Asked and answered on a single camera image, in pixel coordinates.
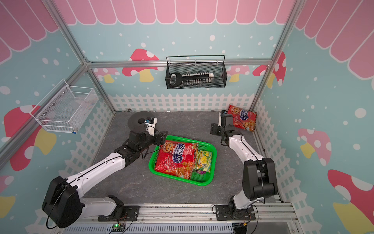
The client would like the green Fox's candy bag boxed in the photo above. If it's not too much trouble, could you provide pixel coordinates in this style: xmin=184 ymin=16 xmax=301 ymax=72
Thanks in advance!
xmin=193 ymin=150 xmax=212 ymax=173

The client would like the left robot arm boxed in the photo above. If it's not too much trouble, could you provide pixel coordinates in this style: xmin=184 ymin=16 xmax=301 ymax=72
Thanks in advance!
xmin=42 ymin=128 xmax=168 ymax=228

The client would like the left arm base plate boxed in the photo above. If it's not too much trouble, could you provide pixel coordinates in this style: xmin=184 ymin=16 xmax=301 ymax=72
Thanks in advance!
xmin=98 ymin=205 xmax=140 ymax=222

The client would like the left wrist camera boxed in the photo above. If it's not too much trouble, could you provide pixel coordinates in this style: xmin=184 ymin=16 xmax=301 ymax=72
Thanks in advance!
xmin=145 ymin=117 xmax=157 ymax=137

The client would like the black wire wall basket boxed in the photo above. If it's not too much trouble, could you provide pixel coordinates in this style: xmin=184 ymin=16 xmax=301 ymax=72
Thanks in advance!
xmin=165 ymin=55 xmax=228 ymax=89

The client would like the small green circuit board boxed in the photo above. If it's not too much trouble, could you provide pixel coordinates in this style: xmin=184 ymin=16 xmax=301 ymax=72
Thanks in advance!
xmin=111 ymin=224 xmax=126 ymax=233

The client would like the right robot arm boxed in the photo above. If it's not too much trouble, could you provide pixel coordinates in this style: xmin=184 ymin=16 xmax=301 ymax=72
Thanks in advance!
xmin=210 ymin=110 xmax=278 ymax=213

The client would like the white wire wall basket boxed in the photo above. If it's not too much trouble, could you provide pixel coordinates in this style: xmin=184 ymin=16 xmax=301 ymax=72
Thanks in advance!
xmin=29 ymin=80 xmax=99 ymax=134

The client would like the black socket bit holder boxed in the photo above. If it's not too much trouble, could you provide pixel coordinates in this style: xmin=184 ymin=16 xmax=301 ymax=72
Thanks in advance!
xmin=169 ymin=72 xmax=214 ymax=88

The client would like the red candy bag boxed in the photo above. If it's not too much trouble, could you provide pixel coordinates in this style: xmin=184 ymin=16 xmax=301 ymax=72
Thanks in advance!
xmin=228 ymin=105 xmax=257 ymax=132
xmin=154 ymin=140 xmax=199 ymax=180

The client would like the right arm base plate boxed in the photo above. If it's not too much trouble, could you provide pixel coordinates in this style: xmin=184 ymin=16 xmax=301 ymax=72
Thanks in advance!
xmin=212 ymin=205 xmax=256 ymax=222

